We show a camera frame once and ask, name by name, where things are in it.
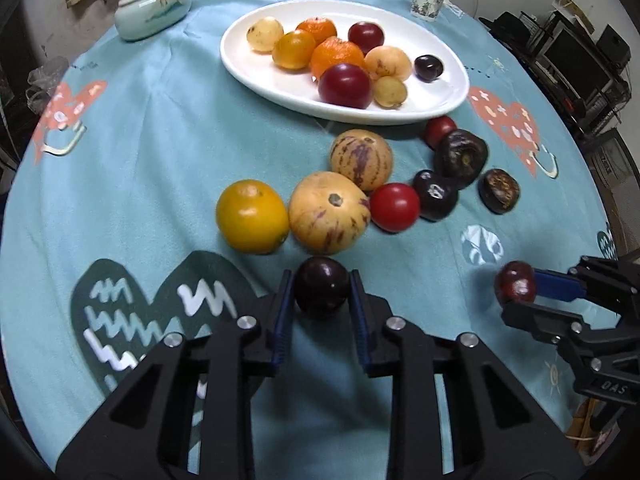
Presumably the dark cherry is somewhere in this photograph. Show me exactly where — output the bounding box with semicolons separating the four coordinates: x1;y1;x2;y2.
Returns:
412;169;459;222
413;54;444;82
494;260;537;304
293;256;349;321

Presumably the red cherry tomato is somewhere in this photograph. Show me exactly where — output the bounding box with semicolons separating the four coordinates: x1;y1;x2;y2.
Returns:
370;183;420;233

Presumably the dark brown water chestnut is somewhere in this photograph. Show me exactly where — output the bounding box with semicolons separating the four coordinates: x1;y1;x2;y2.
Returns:
478;168;521;214

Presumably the yellow small citrus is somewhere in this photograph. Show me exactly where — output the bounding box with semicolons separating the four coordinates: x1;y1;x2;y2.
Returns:
215;179;290;255

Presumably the large dark mangosteen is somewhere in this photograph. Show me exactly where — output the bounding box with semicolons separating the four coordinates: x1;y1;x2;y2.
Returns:
434;129;489;188

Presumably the small tan longan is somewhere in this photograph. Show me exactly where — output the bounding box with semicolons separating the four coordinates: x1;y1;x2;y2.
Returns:
373;76;408;108

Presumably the dark red plum back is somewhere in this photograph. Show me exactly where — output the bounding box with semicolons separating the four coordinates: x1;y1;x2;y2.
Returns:
318;63;373;110

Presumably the pale peach fruit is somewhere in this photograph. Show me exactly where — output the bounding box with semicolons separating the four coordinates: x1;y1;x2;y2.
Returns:
364;46;412;81

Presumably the orange mandarin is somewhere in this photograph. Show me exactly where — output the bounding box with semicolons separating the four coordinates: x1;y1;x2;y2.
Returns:
296;18;337;46
309;37;366;82

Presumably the yellow orange citrus fruit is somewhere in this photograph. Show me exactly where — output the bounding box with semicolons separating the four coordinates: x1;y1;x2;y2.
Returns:
271;29;316;70

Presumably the large red plum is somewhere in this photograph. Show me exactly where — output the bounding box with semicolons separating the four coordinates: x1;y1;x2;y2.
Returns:
348;21;385;54

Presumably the pale yellow round fruit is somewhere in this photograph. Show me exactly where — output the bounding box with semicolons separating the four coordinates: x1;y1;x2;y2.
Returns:
246;16;284;53

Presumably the striped pepino melon front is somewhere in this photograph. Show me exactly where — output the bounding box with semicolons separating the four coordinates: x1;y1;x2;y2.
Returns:
288;171;371;255

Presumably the striped pepino melon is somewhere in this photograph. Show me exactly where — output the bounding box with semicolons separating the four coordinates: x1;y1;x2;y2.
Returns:
288;171;371;255
329;129;394;193

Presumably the striped pepino melon back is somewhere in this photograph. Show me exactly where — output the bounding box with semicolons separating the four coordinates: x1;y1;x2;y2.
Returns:
329;129;394;193

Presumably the light blue patterned tablecloth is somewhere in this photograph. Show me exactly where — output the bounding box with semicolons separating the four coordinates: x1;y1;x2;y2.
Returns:
1;0;608;464

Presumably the black monitor on shelf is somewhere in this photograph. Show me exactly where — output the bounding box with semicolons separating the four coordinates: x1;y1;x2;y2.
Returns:
537;26;617;104

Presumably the small red tomato by plate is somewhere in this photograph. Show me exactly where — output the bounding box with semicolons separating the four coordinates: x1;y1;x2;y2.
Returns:
422;116;457;150

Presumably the white oval plate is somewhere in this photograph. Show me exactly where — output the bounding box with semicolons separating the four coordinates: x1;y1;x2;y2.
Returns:
220;0;470;125

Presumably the clear plastic bag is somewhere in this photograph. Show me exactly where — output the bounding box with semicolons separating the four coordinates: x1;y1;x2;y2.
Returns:
25;56;70;115

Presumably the celadon lidded ceramic jar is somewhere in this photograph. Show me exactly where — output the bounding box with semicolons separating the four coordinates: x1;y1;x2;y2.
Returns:
114;0;191;41

